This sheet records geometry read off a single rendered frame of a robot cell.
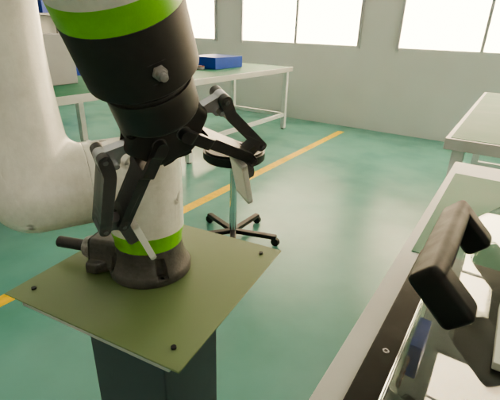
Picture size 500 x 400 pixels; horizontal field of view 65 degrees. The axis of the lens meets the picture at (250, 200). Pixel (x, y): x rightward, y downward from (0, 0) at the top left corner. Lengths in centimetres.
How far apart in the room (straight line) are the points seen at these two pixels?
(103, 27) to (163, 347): 45
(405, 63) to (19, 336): 460
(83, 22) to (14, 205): 39
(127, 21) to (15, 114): 37
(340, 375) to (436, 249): 37
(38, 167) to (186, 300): 31
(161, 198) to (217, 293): 19
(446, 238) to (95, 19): 24
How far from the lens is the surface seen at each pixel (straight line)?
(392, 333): 64
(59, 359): 176
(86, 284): 76
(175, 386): 84
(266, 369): 161
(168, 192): 66
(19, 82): 62
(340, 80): 544
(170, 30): 29
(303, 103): 568
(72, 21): 29
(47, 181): 62
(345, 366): 60
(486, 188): 137
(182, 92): 33
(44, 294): 77
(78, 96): 281
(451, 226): 27
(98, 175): 39
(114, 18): 28
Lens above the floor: 117
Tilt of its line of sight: 24 degrees down
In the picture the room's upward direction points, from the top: 2 degrees clockwise
